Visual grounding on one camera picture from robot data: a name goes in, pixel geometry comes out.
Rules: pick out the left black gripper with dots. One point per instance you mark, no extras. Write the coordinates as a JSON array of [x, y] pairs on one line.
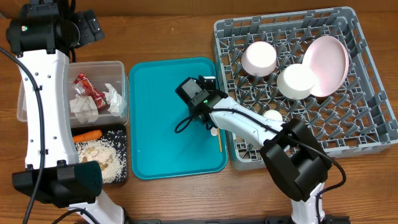
[[92, 30]]

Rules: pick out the white plastic fork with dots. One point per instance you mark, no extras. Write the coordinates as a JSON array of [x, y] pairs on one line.
[[214, 131]]

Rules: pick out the wooden chopstick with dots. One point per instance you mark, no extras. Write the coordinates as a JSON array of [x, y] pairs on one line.
[[219, 140]]

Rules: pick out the red snack wrapper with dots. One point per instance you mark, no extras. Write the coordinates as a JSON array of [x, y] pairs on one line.
[[84, 87]]

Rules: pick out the bowl with nuts and crumbs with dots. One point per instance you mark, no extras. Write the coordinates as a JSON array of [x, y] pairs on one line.
[[259, 59]]

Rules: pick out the white plastic cup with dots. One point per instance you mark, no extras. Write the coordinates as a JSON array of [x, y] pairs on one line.
[[273, 115]]

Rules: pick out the white napkin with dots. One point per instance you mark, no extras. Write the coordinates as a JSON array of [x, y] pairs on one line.
[[84, 108], [113, 99]]

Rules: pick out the small white plate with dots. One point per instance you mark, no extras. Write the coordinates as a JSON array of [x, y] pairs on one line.
[[296, 81]]

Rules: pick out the orange carrot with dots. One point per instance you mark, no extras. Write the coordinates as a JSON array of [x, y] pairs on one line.
[[89, 136]]

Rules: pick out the large white plate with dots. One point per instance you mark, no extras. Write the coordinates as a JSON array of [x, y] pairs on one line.
[[328, 58]]

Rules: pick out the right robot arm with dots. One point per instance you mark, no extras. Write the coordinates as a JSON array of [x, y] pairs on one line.
[[293, 157]]

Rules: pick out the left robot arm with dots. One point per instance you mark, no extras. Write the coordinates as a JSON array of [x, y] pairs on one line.
[[42, 43]]

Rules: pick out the grey dishwasher rack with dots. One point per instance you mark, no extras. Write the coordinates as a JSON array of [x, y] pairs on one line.
[[357, 119]]

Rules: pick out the clear plastic storage bin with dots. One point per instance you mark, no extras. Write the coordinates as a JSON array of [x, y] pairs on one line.
[[99, 74]]

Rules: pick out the teal serving tray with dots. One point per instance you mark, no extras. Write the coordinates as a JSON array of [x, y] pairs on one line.
[[155, 109]]

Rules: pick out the black plastic tray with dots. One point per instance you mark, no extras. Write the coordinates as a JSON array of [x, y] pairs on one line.
[[82, 130]]

